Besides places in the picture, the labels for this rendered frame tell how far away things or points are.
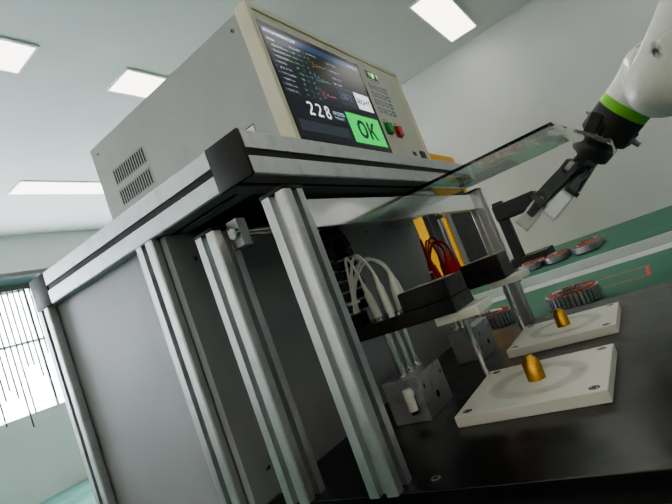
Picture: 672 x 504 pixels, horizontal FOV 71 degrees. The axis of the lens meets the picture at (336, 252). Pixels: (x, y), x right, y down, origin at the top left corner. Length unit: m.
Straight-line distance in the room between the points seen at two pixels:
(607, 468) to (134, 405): 0.50
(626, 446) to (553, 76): 5.73
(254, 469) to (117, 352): 0.23
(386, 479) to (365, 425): 0.05
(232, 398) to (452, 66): 6.01
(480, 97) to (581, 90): 1.08
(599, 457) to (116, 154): 0.73
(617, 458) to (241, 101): 0.53
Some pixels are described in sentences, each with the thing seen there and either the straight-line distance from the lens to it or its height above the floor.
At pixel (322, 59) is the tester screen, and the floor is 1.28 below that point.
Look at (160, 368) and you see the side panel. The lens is 0.59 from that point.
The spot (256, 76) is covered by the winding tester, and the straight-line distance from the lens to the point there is 0.62.
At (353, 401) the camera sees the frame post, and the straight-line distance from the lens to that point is 0.42.
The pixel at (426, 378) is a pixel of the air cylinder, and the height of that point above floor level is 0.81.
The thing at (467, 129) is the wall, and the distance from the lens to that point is 6.16.
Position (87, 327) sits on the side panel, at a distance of 0.70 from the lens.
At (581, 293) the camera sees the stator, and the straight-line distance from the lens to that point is 1.09.
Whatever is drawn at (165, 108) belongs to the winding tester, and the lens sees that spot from 0.74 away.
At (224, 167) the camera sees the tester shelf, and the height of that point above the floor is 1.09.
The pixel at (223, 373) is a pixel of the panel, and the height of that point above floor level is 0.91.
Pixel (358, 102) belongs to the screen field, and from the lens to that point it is 0.77.
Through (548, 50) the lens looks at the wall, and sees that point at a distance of 6.12.
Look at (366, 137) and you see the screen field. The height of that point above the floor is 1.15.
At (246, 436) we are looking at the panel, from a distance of 0.54.
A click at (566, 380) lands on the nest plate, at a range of 0.54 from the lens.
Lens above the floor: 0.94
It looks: 6 degrees up
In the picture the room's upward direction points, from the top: 21 degrees counter-clockwise
